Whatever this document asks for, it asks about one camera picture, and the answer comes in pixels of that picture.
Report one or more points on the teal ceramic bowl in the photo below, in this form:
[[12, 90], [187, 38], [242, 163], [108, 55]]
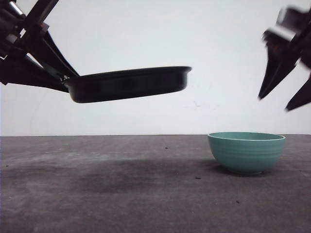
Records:
[[246, 152]]

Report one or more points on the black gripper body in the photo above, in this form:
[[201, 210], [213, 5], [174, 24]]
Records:
[[299, 22], [21, 34]]

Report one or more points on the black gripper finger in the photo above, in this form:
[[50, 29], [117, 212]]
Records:
[[55, 59], [274, 70], [25, 71], [302, 96]]

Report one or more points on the black frying pan teal handle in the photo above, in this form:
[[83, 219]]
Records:
[[125, 84]]

